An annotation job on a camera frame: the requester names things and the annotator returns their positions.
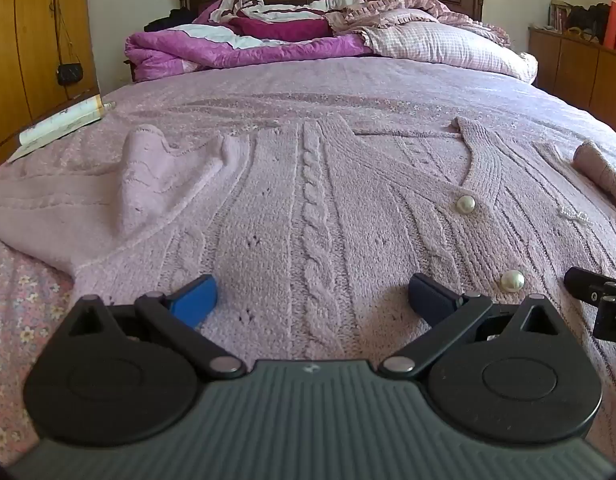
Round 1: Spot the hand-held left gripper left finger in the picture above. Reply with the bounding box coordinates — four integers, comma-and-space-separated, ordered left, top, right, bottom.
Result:
55, 275, 245, 381

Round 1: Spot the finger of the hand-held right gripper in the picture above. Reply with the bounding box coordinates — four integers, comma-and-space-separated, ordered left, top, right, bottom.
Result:
564, 266, 616, 306
592, 296, 616, 345

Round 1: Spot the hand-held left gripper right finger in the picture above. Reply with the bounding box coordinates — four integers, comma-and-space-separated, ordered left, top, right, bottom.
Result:
380, 274, 563, 380

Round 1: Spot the wooden wardrobe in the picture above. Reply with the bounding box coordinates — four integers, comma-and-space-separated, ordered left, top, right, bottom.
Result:
0, 0, 101, 171

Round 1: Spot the white booklet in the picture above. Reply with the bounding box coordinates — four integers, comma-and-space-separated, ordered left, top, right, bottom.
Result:
7, 94, 104, 163

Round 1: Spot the small picture box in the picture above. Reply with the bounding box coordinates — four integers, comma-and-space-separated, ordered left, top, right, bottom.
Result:
548, 0, 571, 33

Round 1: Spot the dark clothes pile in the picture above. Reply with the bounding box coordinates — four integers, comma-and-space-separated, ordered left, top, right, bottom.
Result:
144, 8, 196, 33

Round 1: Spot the black bag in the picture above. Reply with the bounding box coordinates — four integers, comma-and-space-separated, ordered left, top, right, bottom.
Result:
565, 2, 611, 45

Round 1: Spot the pink checked pillow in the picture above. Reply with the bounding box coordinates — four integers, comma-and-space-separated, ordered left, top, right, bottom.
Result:
360, 21, 538, 83

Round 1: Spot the magenta and white quilt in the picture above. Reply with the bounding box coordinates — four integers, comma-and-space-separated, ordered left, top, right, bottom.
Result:
124, 0, 373, 83

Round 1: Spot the small black purse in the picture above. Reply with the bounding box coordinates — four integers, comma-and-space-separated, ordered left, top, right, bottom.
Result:
50, 0, 85, 87

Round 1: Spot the wooden dresser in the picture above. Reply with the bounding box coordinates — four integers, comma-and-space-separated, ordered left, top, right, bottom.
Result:
528, 25, 616, 141

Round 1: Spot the pink floral bed sheet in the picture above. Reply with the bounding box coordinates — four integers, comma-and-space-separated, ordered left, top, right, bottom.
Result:
0, 52, 616, 466

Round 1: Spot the pink ruffled blanket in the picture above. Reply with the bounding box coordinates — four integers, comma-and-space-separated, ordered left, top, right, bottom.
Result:
328, 0, 511, 47

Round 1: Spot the pink knit cardigan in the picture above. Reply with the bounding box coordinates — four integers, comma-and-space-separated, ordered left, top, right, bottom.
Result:
0, 112, 616, 411

